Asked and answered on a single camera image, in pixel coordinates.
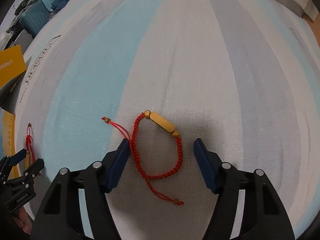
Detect blue and yellow cardboard box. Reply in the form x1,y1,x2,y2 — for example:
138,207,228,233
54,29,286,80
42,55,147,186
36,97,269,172
0,44,27,180

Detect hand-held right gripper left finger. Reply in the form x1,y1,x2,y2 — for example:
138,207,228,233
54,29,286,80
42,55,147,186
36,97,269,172
30,138,132,240

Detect red cord bracelet small beads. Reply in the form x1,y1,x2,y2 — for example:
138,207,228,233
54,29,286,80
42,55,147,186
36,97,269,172
26,123,42,177

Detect person's left hand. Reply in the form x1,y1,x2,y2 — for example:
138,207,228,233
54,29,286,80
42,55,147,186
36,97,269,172
15,206,33,235

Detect red cord bracelet gold tube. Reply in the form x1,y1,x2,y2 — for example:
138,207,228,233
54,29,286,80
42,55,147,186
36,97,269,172
102,110,185,205

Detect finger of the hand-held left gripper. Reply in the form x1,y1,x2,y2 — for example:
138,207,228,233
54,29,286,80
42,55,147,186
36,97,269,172
11,149,28,167
22,158,45,180

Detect silver suitcase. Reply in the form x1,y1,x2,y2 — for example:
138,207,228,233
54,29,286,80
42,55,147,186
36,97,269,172
2,30,34,50

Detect teal suitcase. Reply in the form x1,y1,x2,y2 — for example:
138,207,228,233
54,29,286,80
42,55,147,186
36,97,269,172
19,0,54,37

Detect pile of black gear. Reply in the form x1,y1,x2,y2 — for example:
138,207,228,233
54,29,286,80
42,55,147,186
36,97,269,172
14,0,33,15

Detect wooden headboard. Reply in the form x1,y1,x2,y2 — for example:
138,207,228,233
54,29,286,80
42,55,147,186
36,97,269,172
306,15,320,48

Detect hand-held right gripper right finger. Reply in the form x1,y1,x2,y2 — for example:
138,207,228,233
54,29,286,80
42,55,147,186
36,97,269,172
193,138,295,240

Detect striped blue grey blanket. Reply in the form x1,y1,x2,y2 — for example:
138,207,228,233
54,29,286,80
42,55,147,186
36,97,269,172
15,0,320,238

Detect dark blue cloth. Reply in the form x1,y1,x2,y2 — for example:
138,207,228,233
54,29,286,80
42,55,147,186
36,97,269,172
52,0,80,13

